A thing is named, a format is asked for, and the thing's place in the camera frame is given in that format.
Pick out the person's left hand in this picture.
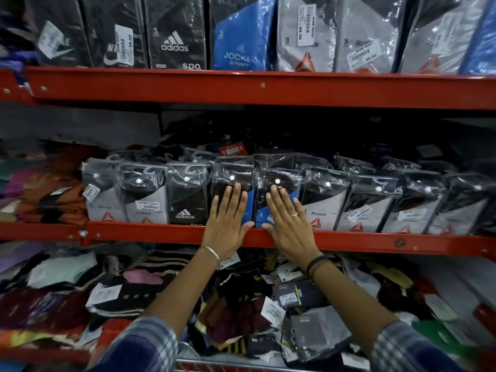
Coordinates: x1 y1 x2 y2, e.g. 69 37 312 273
201 183 255 262

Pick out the person's right hand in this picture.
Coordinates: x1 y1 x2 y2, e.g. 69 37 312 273
261 184 323 268

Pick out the black blue sock packet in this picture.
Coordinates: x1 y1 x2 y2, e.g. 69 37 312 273
254 168 305 229
210 156 257 225

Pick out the person's right forearm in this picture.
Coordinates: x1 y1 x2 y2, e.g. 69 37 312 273
308 259 400 358

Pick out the person's left forearm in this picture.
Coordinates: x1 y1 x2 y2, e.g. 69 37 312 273
141 247 224 338

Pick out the silver bangle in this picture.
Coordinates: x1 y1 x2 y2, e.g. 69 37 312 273
198 245 222 271

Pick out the black wristband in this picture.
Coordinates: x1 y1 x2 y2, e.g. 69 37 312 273
306 255 332 284

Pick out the red label sock pack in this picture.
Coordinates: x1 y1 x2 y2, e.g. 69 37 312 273
219 142 249 157

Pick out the red metal shelf beam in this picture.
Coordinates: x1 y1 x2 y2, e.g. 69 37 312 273
0 66 496 111
0 221 496 261

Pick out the row of small sock packs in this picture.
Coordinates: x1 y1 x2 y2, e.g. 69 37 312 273
81 146 496 237

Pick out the blue plaid shirt sleeve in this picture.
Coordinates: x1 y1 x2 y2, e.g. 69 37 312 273
87 316 179 372
370 321 460 372

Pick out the pile of loose mixed socks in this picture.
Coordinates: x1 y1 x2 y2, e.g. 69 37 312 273
0 240 496 372

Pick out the pile of orange striped socks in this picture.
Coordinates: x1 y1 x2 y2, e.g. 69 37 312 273
0 143 107 228

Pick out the row of large sock packs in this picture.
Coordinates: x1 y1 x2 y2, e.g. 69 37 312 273
22 0 496 76

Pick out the metal wire cart rim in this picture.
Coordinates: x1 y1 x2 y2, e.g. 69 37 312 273
174 342 373 372

